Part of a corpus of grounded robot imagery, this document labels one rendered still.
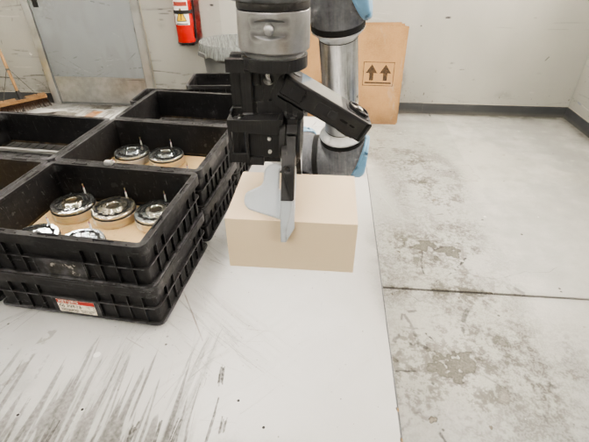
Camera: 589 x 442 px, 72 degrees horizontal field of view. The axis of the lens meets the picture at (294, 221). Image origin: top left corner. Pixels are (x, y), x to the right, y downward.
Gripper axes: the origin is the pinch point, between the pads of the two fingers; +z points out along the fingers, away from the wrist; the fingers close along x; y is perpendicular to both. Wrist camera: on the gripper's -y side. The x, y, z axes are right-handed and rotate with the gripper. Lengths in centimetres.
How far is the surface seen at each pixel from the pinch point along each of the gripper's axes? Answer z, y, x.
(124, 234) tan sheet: 27, 42, -27
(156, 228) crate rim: 16.8, 28.7, -16.8
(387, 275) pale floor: 110, -38, -110
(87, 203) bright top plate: 24, 55, -35
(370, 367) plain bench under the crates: 39.9, -14.5, -5.0
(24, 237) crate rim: 17, 53, -12
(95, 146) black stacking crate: 20, 64, -60
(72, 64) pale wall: 71, 244, -344
